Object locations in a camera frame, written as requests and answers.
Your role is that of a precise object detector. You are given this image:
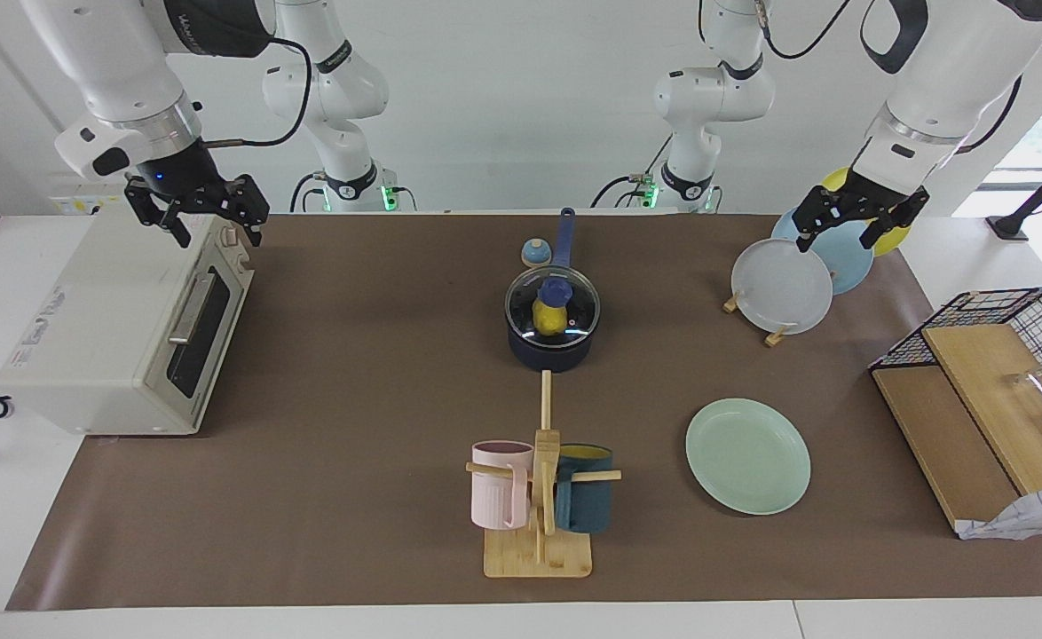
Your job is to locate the light green plate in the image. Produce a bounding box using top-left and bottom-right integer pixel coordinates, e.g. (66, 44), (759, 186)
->
(685, 398), (812, 516)

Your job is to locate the white patterned plastic bag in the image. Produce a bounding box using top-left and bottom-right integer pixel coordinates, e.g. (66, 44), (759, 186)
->
(956, 482), (1042, 540)

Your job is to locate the grey plate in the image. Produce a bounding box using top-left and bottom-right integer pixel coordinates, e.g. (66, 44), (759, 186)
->
(731, 238), (834, 336)

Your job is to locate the wooden mug tree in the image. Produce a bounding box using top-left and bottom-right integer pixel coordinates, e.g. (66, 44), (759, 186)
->
(465, 371), (621, 580)

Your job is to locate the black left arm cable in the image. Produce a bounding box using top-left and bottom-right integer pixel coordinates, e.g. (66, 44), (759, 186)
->
(754, 0), (1024, 156)

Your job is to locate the dark wooden board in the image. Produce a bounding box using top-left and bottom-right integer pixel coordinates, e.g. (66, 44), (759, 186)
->
(872, 364), (1023, 533)

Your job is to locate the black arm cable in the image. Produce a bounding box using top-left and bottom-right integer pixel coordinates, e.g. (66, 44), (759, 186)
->
(201, 34), (314, 148)
(754, 0), (1024, 156)

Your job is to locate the black wire basket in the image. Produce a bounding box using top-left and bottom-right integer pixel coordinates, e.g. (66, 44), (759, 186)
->
(869, 286), (1042, 409)

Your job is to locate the light blue plate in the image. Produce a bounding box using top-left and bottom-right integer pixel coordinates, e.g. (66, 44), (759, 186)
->
(771, 206), (875, 296)

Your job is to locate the beige toaster oven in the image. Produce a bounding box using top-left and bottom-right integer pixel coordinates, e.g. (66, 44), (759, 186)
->
(0, 206), (256, 436)

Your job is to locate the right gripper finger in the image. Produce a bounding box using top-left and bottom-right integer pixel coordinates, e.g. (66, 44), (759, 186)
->
(219, 174), (271, 248)
(124, 176), (193, 249)

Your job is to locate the dark teal mug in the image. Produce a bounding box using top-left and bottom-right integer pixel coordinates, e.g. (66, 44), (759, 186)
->
(555, 444), (615, 534)

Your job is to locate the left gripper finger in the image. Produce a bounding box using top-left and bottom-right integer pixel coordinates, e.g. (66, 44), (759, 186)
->
(858, 188), (930, 251)
(792, 186), (833, 255)

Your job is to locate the pink ribbed mug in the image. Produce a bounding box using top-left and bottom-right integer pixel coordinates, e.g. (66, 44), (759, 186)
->
(471, 440), (535, 531)

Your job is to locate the brown table mat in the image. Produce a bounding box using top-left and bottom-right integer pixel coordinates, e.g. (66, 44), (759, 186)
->
(6, 213), (1042, 611)

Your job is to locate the wooden plate rack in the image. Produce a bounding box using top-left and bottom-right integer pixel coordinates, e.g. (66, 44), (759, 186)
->
(722, 291), (790, 348)

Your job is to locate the black angled stand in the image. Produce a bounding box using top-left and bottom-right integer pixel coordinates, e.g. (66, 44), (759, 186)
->
(987, 142), (1042, 241)

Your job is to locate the white wall socket box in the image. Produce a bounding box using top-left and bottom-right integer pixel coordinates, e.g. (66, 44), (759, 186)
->
(49, 182), (131, 217)

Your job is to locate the yellow plate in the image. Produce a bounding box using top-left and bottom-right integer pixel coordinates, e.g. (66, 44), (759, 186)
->
(821, 167), (912, 258)

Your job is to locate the black base cable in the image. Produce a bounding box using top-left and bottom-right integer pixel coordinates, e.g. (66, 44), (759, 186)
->
(592, 136), (673, 210)
(289, 172), (327, 214)

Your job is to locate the yellow lemon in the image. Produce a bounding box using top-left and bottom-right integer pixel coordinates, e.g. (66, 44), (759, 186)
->
(532, 297), (567, 336)

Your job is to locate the glass lid blue knob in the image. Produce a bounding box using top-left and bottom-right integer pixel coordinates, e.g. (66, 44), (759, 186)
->
(505, 266), (602, 347)

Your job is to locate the dark blue saucepan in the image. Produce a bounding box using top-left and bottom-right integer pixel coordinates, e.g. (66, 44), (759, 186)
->
(506, 207), (602, 372)

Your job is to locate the light wooden board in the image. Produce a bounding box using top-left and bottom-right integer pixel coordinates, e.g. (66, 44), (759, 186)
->
(920, 322), (1042, 496)

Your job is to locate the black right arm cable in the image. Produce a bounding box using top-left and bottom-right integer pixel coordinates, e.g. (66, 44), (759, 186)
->
(201, 34), (314, 148)

